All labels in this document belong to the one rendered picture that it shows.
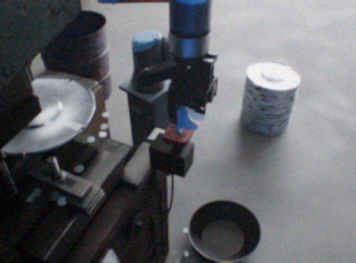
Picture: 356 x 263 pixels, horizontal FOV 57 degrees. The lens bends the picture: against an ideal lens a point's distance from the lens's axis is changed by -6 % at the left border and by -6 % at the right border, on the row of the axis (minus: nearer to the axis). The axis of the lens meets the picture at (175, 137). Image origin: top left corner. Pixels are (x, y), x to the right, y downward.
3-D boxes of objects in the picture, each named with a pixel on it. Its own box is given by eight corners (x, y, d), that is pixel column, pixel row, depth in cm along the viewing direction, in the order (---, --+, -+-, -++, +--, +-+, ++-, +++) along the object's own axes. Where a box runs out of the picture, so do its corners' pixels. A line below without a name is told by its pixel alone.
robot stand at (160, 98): (152, 139, 187) (147, 67, 157) (178, 154, 179) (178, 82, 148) (127, 158, 177) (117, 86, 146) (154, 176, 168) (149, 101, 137)
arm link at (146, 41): (133, 56, 145) (132, 27, 135) (165, 56, 145) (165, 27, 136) (132, 71, 136) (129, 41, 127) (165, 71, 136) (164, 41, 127)
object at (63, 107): (31, 69, 94) (31, 66, 93) (117, 94, 86) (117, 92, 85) (-48, 131, 74) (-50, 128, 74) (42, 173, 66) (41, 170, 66)
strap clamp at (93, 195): (45, 171, 76) (32, 139, 69) (106, 197, 71) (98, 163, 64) (28, 190, 72) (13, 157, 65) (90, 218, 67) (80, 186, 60)
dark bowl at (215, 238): (202, 200, 157) (203, 191, 152) (265, 221, 148) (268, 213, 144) (176, 254, 137) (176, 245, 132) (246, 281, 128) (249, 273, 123)
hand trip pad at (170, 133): (172, 141, 87) (172, 118, 82) (194, 148, 86) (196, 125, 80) (161, 160, 83) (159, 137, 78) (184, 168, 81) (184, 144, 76)
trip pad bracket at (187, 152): (160, 179, 99) (158, 128, 86) (192, 190, 96) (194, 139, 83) (151, 194, 95) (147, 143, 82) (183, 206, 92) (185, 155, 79)
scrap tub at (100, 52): (77, 70, 240) (64, 6, 208) (127, 82, 228) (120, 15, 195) (38, 102, 212) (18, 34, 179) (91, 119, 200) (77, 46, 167)
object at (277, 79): (235, 72, 181) (235, 71, 180) (268, 56, 194) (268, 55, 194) (278, 98, 165) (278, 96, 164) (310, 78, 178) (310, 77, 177)
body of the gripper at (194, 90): (204, 118, 68) (208, 65, 60) (164, 108, 71) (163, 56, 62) (216, 97, 73) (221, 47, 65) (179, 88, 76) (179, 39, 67)
